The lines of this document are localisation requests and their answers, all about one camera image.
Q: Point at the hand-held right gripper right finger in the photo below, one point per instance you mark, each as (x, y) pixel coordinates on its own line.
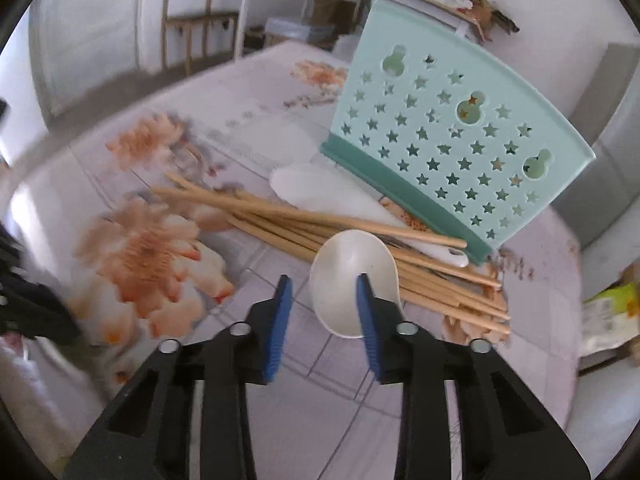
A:
(367, 325)

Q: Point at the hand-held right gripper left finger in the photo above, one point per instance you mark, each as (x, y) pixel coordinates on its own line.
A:
(280, 330)

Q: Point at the white plastic soup spoon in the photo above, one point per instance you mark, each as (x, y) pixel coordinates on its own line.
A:
(345, 270)

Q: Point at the pile of wooden chopsticks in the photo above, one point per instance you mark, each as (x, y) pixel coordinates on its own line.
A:
(440, 295)

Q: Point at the white plastic rice paddle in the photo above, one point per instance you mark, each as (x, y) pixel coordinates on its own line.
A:
(310, 185)

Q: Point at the teal star-pattern utensil holder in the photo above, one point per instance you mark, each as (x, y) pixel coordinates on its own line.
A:
(450, 125)

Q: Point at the yellow-green rice bag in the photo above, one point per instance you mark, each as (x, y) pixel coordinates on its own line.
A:
(610, 310)

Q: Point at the white door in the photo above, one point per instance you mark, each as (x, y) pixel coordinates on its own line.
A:
(85, 35)

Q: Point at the cardboard box under desk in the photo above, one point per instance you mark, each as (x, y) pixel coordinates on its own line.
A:
(332, 12)

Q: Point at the wooden chair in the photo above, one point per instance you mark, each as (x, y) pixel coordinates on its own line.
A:
(200, 19)

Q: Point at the grey refrigerator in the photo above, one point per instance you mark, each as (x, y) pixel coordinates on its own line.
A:
(620, 125)

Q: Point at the crumpled brown packaging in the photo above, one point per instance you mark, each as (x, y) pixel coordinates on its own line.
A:
(487, 10)

